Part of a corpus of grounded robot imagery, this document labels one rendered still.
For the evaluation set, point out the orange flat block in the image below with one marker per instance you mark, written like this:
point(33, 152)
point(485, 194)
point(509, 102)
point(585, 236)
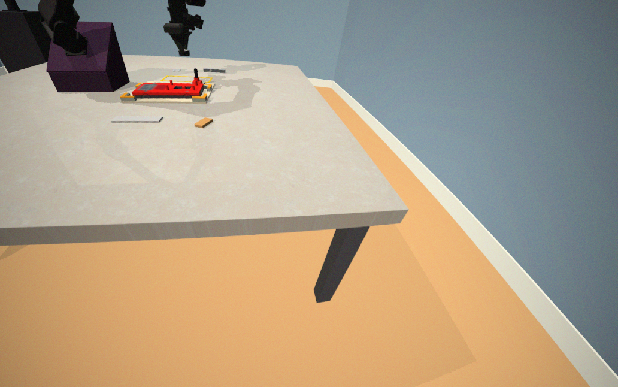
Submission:
point(203, 123)

